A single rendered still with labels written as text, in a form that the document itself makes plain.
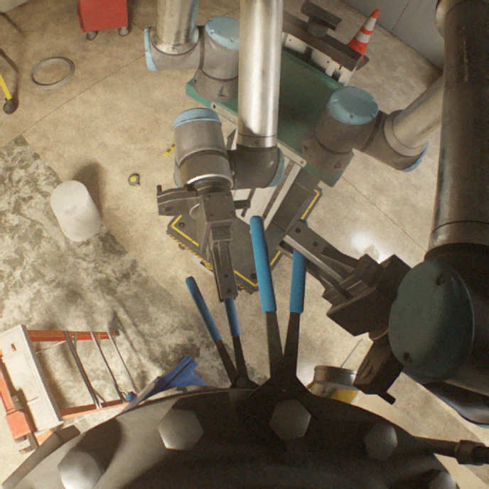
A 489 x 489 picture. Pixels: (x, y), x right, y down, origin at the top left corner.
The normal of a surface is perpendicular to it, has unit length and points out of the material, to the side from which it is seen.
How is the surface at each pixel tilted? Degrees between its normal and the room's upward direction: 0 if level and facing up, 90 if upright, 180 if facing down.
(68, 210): 0
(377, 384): 23
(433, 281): 90
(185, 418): 0
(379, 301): 90
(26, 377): 0
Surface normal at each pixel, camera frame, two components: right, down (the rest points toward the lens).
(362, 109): 0.10, -0.43
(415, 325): -0.95, -0.32
